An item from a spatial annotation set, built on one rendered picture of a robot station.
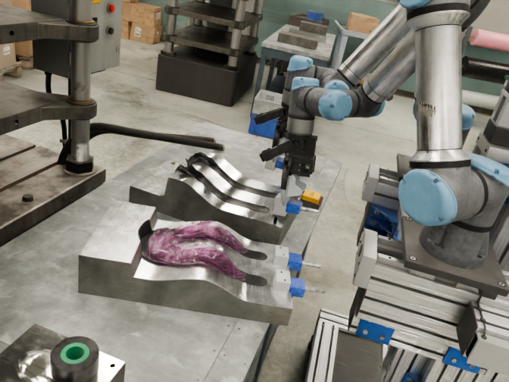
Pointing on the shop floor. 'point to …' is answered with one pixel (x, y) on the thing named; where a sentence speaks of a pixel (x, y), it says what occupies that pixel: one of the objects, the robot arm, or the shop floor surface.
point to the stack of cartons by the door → (141, 22)
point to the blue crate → (267, 129)
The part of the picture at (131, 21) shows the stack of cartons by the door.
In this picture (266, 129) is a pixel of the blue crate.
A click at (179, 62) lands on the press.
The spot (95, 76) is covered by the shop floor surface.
